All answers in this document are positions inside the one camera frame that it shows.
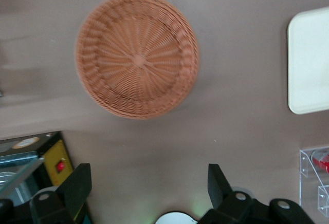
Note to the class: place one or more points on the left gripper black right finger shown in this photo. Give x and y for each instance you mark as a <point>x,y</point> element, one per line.
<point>218,188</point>

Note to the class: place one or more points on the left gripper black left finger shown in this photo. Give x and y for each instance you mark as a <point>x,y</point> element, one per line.
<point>74,190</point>

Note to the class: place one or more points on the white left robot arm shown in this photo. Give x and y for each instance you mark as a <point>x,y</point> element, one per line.
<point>177,219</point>

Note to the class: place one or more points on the shallow round brown wicker basket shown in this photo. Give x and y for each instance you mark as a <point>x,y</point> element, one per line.
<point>137,59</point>

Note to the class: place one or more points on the beige rectangular serving tray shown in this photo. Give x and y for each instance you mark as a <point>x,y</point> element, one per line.
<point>311,62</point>

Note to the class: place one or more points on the black glass food warmer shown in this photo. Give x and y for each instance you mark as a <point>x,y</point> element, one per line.
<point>55,157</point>

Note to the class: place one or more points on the clear acrylic bottle rack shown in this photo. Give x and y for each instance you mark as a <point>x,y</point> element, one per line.
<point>308,180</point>

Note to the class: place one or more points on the red cola bottle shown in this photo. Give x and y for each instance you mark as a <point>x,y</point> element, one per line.
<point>321,161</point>

